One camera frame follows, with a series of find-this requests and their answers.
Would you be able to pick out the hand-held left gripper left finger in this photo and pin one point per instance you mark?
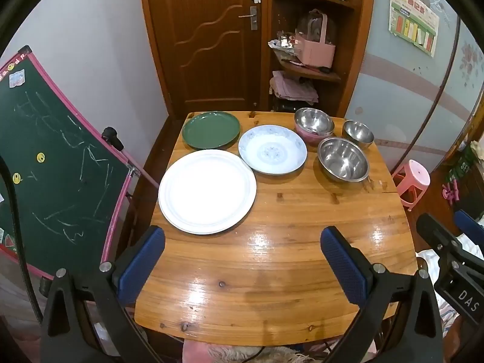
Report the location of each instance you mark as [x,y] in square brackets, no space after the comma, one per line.
[141,268]

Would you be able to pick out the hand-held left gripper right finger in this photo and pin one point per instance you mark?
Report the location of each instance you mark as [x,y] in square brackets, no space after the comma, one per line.
[344,268]

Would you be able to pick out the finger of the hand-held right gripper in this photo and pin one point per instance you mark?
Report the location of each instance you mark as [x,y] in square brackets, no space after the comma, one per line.
[469,227]
[435,230]

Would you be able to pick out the large white plate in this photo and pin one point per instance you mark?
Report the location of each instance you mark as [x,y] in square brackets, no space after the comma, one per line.
[206,193]

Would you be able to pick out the large steel bowl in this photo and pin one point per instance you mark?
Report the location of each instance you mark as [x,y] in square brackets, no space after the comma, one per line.
[342,158]

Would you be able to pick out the small steel bowl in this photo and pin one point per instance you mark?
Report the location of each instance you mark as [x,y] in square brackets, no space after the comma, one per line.
[357,132]

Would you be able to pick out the white blue floral plate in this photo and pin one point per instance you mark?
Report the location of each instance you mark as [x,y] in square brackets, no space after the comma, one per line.
[272,151]

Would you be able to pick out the medium steel bowl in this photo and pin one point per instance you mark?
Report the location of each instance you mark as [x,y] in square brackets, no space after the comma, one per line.
[314,121]

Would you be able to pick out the green plate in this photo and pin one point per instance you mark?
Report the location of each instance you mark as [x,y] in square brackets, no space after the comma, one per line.
[210,130]

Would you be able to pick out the white patterned bedsheet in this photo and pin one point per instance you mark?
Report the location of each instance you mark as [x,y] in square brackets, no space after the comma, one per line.
[425,261]

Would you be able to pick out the pink toy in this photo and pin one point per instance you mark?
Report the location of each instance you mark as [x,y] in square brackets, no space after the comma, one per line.
[450,193]

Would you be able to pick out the pink plastic stool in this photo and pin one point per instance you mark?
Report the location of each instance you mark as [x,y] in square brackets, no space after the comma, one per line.
[414,174]

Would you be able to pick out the green printed box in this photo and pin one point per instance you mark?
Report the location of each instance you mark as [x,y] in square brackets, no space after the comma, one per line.
[459,166]

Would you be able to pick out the person's pink garment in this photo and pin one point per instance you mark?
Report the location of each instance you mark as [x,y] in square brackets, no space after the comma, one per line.
[193,351]

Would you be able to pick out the person's beige fuzzy garment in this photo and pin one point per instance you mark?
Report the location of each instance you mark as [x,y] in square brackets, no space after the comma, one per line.
[234,356]

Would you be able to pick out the green chalkboard easel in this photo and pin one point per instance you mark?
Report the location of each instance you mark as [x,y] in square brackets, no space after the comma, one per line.
[56,158]

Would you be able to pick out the folded pink cloth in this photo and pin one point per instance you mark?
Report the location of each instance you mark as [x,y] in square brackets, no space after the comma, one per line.
[293,89]

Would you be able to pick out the wooden corner shelf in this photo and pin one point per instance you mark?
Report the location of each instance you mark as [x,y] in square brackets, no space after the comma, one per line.
[329,76]

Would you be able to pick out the pink basket with clear dome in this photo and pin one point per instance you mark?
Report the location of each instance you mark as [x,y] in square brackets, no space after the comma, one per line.
[314,53]

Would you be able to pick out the wooden door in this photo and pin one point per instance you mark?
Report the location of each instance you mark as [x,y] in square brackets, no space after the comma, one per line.
[211,64]

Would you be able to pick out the blue white sticker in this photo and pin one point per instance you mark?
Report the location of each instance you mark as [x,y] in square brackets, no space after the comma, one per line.
[17,79]

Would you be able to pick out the crumpled foil wrappers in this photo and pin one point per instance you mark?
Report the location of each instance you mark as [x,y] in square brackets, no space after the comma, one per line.
[281,42]

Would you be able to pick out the pink flower wall sticker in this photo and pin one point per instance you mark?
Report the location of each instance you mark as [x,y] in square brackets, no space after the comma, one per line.
[470,58]

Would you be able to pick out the wall poster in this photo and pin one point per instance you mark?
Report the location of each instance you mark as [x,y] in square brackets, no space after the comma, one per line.
[412,19]

